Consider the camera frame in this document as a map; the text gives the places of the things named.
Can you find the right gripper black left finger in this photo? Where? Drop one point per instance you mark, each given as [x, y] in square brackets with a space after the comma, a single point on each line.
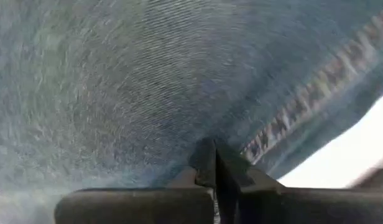
[132, 207]

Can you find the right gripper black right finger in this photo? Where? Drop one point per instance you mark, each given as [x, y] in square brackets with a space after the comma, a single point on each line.
[303, 207]

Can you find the blue denim jeans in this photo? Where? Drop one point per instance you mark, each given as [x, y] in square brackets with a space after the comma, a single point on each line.
[117, 93]

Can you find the white table mat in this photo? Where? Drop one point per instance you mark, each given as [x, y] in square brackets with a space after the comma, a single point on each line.
[350, 149]

